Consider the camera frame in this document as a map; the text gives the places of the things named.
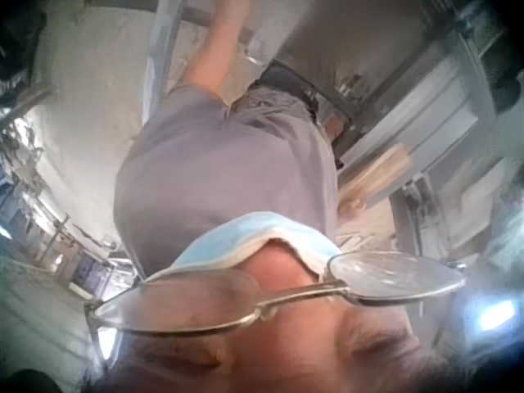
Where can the cluttered workbench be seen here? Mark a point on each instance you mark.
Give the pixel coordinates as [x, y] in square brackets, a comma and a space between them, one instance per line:
[61, 241]

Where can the grey metal frame bar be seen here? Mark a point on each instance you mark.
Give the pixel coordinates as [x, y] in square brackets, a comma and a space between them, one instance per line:
[161, 61]

